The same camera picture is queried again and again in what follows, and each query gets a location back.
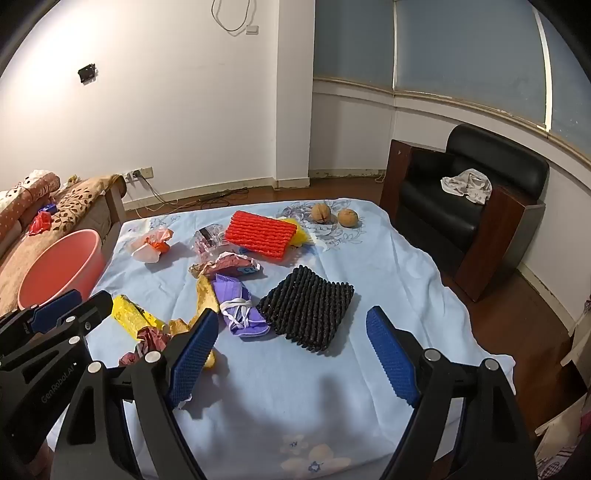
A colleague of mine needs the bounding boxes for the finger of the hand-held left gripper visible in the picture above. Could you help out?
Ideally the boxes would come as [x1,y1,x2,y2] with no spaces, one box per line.
[46,291,114,344]
[0,290,86,335]

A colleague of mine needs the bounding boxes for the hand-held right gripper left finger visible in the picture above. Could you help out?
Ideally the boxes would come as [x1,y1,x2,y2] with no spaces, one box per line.
[55,308,220,480]

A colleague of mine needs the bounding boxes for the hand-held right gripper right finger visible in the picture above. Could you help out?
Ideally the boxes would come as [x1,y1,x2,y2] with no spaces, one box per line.
[366,307,539,480]

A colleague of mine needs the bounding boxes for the yellow wrapper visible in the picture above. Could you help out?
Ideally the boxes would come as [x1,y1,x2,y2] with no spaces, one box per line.
[112,294,168,342]

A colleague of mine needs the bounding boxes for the dark red wrapper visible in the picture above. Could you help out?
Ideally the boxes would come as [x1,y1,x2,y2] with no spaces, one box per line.
[119,327,171,367]

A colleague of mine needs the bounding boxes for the pink plastic bucket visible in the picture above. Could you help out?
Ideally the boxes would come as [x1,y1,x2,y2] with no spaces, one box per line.
[17,229,108,311]

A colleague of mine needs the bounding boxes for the gold wrapper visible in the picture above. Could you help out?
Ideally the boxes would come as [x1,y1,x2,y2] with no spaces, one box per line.
[168,275,221,370]

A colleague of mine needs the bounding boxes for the purple face mask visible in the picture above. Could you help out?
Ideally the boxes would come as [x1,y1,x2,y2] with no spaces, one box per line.
[212,274,271,340]

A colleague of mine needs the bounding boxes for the orange and white plastic bag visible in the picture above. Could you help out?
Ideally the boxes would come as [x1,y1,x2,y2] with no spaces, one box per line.
[128,228,175,264]

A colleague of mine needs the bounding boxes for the brown wrapper with blue label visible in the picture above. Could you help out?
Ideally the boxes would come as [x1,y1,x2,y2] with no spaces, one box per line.
[188,251,263,279]

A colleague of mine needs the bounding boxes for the black foam net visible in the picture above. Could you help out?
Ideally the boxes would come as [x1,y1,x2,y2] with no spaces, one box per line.
[256,266,355,354]

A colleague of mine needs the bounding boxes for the clear plastic snack wrapper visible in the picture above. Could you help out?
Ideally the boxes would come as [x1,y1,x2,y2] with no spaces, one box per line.
[191,223,229,256]

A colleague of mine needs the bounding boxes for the red foam net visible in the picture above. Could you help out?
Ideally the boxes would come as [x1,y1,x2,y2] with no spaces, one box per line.
[224,210,297,262]

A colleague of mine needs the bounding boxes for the red plastic bag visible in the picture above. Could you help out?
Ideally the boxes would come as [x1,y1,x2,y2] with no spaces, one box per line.
[28,212,52,236]

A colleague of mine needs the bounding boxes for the light blue floral cloth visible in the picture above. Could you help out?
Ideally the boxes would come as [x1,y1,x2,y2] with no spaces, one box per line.
[51,198,516,480]

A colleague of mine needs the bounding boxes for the bed with brown blanket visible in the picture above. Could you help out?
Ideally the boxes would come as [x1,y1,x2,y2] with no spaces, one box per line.
[0,174,126,319]

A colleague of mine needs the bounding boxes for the polka-dot quilt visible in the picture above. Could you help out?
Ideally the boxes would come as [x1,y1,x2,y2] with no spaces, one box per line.
[0,170,62,245]

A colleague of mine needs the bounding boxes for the yellow foam net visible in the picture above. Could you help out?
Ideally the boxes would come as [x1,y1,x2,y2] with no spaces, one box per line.
[284,218,311,249]

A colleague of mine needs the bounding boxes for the black leather armchair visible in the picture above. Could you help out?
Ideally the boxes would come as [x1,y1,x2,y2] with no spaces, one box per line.
[379,124,550,303]

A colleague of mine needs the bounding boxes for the frosted window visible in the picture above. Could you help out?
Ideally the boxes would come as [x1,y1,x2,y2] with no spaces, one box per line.
[313,0,591,153]

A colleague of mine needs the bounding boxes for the bed frame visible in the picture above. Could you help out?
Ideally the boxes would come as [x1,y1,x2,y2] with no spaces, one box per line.
[99,178,127,245]

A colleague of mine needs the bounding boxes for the black floor cable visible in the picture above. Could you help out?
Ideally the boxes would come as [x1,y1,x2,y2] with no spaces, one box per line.
[134,175,250,209]

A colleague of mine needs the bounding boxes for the white wall cable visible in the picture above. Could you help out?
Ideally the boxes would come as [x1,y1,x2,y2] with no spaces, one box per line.
[211,0,252,33]

